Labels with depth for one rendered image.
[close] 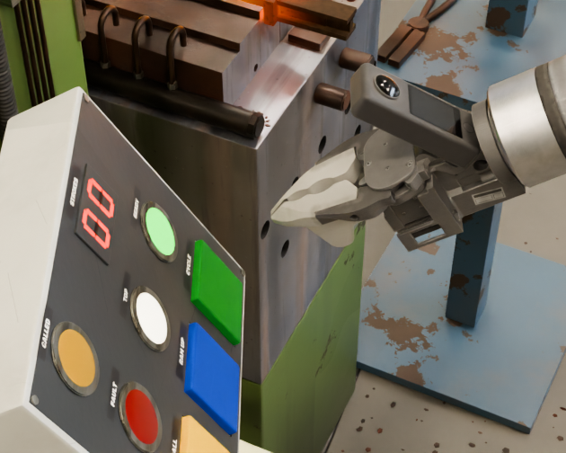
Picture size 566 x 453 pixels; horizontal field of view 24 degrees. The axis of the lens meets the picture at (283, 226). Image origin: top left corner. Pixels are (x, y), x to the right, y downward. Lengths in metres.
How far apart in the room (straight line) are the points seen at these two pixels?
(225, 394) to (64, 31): 0.48
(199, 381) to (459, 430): 1.29
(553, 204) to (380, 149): 1.69
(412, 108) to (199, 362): 0.29
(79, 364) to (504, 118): 0.38
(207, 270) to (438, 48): 0.86
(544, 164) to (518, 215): 1.69
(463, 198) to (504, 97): 0.10
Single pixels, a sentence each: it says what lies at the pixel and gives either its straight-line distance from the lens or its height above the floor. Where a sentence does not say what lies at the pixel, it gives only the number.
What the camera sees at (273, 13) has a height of 1.00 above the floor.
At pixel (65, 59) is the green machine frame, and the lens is 1.46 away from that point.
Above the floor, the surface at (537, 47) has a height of 0.71.
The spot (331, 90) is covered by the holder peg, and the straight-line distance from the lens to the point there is 1.62.
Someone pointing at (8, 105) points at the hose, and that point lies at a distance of 1.35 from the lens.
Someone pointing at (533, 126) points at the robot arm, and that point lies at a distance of 1.05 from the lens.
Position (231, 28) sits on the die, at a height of 0.99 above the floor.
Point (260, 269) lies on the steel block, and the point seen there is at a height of 0.71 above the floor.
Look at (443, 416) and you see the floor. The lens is 2.39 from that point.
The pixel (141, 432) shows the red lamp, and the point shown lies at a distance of 1.03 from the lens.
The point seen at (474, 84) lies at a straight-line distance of 1.93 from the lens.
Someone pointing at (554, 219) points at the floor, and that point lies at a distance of 2.75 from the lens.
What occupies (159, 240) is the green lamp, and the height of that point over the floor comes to 1.09.
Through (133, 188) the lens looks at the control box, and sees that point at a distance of 1.16.
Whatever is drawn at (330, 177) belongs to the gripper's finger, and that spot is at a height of 1.15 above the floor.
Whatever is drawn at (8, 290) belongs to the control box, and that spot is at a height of 1.18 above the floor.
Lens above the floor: 1.93
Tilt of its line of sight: 46 degrees down
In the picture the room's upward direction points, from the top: straight up
